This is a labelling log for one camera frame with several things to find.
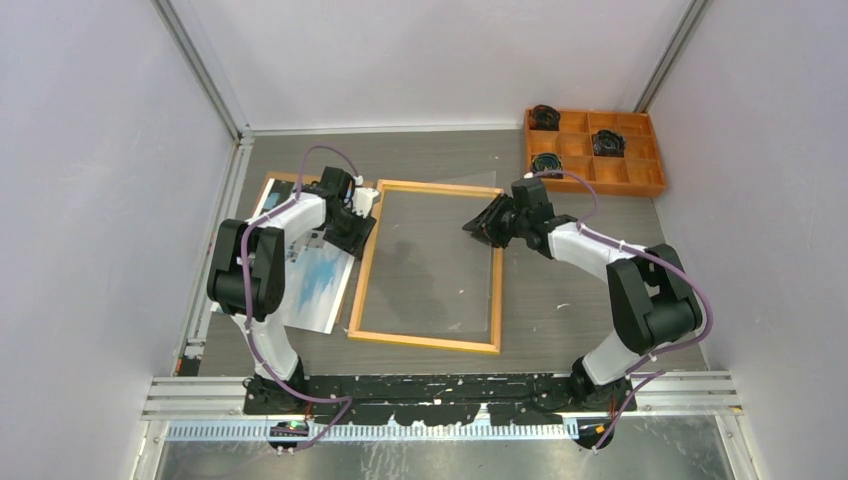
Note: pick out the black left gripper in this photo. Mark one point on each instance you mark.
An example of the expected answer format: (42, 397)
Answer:
(364, 228)

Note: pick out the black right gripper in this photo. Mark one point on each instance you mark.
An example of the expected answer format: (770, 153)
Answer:
(485, 225)

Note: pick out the building and sky photo print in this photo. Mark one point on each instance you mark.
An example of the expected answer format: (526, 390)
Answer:
(316, 277)

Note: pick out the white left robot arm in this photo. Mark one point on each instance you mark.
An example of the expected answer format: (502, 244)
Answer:
(247, 272)

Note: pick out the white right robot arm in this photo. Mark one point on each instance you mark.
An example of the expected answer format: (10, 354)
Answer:
(653, 303)

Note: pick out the orange compartment tray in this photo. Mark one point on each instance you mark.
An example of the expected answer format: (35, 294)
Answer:
(617, 153)

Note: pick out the aluminium left side rail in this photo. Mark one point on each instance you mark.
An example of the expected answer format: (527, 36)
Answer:
(191, 345)

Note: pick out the aluminium rail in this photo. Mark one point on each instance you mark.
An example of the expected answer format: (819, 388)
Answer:
(191, 345)
(212, 409)

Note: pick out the aluminium front rail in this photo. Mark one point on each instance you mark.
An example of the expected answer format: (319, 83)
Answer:
(212, 409)

